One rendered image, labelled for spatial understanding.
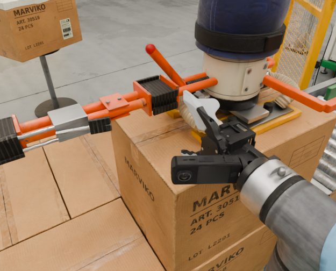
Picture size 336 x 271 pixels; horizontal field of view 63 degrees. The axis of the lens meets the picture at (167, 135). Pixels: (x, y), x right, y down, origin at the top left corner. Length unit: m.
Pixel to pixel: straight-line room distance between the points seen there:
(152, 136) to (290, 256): 0.46
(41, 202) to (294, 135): 0.94
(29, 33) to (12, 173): 1.23
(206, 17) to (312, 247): 0.52
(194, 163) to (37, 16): 2.05
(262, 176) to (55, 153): 1.13
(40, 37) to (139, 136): 1.74
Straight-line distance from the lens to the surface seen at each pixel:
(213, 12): 0.68
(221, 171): 0.46
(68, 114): 0.61
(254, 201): 0.43
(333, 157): 1.51
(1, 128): 0.61
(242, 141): 0.49
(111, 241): 1.02
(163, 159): 0.68
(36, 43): 2.37
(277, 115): 0.85
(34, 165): 1.38
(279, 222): 0.41
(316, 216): 0.40
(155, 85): 0.69
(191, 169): 0.44
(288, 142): 0.82
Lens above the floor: 1.40
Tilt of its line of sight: 37 degrees down
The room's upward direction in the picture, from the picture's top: straight up
